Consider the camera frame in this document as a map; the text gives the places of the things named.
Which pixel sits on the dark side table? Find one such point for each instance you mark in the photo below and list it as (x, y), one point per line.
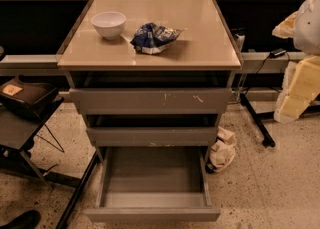
(16, 134)

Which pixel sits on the white ceramic bowl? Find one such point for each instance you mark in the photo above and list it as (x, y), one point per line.
(109, 25)

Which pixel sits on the foam-padded gripper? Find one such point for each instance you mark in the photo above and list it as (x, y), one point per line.
(308, 29)

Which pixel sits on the grey drawer cabinet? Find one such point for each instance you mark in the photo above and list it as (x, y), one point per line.
(205, 43)

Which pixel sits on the grey bottom drawer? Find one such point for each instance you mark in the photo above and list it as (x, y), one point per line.
(153, 184)

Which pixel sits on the grey middle drawer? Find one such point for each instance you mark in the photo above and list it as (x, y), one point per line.
(153, 130)

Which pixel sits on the grey top drawer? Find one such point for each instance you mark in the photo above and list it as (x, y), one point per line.
(151, 92)

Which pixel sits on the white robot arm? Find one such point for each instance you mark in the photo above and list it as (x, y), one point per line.
(303, 26)

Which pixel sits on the black floor bar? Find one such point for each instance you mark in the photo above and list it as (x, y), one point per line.
(63, 222)

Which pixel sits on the dark tray with tag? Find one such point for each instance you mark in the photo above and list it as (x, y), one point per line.
(23, 97)

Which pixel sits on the black shoe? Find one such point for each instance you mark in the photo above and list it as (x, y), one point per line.
(27, 220)

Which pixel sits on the blue crumpled chip bag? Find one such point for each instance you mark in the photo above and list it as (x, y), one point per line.
(154, 39)

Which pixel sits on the grey drawer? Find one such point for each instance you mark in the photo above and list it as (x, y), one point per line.
(153, 130)
(153, 184)
(151, 92)

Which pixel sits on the white spray bottle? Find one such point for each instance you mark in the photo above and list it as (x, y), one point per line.
(239, 37)

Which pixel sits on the black metal stand frame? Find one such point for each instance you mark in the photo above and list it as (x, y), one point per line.
(258, 119)

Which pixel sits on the black power adapter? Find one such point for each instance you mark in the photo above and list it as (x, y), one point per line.
(277, 53)

